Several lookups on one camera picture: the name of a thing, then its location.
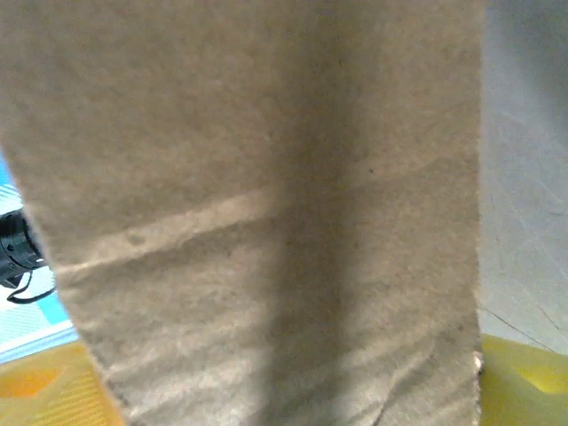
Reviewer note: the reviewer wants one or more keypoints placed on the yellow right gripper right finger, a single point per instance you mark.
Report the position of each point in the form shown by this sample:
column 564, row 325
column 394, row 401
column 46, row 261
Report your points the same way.
column 528, row 390

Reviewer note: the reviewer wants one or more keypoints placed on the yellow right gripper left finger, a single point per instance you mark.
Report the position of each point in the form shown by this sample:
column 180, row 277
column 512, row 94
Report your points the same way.
column 44, row 390

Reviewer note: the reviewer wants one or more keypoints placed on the brown cardboard box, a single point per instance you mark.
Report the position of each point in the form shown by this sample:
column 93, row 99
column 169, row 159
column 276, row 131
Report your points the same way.
column 266, row 177

